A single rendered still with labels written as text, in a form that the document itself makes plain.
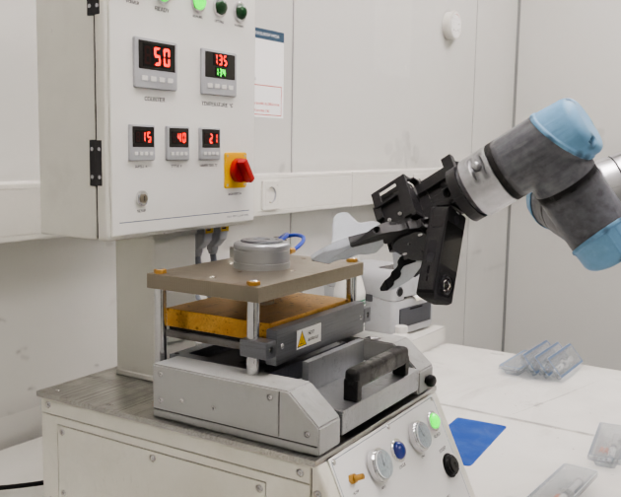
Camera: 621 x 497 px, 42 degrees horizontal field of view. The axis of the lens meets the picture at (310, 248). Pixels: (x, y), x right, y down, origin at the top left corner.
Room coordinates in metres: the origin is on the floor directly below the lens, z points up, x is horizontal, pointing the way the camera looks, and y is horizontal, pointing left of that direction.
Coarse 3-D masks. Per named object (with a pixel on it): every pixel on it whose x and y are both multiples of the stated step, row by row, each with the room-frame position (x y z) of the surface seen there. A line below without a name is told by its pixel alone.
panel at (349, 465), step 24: (408, 408) 1.07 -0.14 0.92; (432, 408) 1.12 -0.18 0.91; (384, 432) 1.00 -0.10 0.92; (432, 432) 1.09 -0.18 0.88; (336, 456) 0.90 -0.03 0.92; (360, 456) 0.93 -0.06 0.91; (408, 456) 1.02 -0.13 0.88; (432, 456) 1.07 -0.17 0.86; (336, 480) 0.88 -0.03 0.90; (360, 480) 0.91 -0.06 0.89; (408, 480) 0.99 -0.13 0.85; (432, 480) 1.04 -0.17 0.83; (456, 480) 1.09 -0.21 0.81
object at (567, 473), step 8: (568, 464) 1.25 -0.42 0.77; (560, 472) 1.22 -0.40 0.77; (568, 472) 1.22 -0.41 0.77; (576, 472) 1.22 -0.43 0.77; (584, 472) 1.22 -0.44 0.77; (592, 472) 1.22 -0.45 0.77; (552, 480) 1.19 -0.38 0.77; (560, 480) 1.19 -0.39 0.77; (568, 480) 1.19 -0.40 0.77; (576, 480) 1.19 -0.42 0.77; (584, 480) 1.19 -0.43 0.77; (536, 488) 1.16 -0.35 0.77; (544, 488) 1.16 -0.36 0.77; (552, 488) 1.16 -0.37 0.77; (560, 488) 1.16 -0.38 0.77; (568, 488) 1.16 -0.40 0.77; (576, 488) 1.16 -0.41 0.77; (528, 496) 1.13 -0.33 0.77; (536, 496) 1.13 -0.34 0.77; (544, 496) 1.13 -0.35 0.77; (552, 496) 1.13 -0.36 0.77; (560, 496) 1.13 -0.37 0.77; (568, 496) 1.13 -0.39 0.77
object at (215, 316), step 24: (168, 312) 1.07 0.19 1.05; (192, 312) 1.05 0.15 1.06; (216, 312) 1.05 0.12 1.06; (240, 312) 1.05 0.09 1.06; (264, 312) 1.05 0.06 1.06; (288, 312) 1.05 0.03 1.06; (312, 312) 1.07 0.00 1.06; (192, 336) 1.05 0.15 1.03; (216, 336) 1.03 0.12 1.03; (240, 336) 1.01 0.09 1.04; (264, 336) 0.99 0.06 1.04
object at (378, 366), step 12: (396, 348) 1.06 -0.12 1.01; (372, 360) 1.00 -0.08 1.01; (384, 360) 1.01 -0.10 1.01; (396, 360) 1.04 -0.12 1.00; (408, 360) 1.07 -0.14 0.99; (348, 372) 0.95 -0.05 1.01; (360, 372) 0.95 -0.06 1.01; (372, 372) 0.98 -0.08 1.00; (384, 372) 1.01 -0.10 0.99; (396, 372) 1.07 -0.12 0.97; (348, 384) 0.95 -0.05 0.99; (360, 384) 0.95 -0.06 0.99; (348, 396) 0.95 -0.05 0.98; (360, 396) 0.95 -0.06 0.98
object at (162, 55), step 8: (144, 48) 1.09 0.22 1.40; (152, 48) 1.10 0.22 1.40; (160, 48) 1.12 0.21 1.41; (168, 48) 1.13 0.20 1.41; (144, 56) 1.09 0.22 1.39; (152, 56) 1.10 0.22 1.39; (160, 56) 1.12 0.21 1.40; (168, 56) 1.13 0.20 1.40; (144, 64) 1.09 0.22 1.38; (152, 64) 1.10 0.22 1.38; (160, 64) 1.12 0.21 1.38; (168, 64) 1.13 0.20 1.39
